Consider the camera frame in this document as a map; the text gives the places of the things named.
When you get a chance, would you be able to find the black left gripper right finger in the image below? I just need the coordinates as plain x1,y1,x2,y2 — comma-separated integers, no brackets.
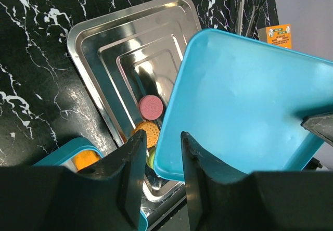
181,132,332,230

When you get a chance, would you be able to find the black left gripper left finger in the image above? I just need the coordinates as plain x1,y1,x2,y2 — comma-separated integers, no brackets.
1,131,146,230

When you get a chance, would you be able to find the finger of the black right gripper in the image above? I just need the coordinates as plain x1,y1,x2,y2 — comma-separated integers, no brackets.
301,112,333,146

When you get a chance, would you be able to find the orange fish shaped cookie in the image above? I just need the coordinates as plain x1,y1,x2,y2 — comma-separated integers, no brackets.
72,150,100,171

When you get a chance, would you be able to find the teal box lid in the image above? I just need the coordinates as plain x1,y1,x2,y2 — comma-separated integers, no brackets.
153,29,332,181

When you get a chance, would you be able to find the green round cookie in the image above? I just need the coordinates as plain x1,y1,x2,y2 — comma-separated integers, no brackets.
146,147,156,169

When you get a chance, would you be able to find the teal cookie box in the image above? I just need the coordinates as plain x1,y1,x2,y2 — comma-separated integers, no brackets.
32,136,149,231

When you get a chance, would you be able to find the orange round cracker cookie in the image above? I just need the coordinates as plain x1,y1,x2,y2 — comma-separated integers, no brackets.
131,121,160,148

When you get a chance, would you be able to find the pink round cookie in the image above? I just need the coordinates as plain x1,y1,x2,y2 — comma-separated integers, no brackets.
138,95,163,120

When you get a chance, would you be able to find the orange book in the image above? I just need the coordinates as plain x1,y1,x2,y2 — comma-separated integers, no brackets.
258,24,292,49

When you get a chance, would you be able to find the steel baking tray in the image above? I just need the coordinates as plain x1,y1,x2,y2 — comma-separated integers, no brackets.
67,0,202,203

